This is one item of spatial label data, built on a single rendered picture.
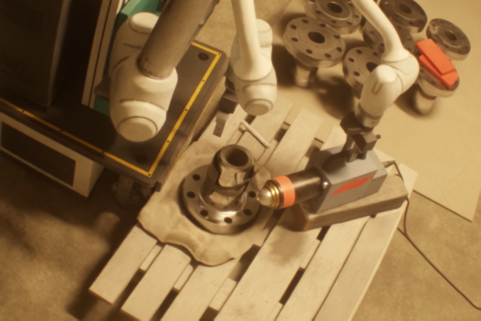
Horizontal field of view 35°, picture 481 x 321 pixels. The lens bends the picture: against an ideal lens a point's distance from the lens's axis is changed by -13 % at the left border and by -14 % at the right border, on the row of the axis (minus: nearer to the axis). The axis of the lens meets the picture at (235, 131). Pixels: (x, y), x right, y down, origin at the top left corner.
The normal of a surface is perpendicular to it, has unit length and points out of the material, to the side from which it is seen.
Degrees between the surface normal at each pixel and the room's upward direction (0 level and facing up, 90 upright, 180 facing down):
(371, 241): 0
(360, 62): 0
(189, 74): 0
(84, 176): 90
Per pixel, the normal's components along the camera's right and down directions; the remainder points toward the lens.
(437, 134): 0.25, -0.65
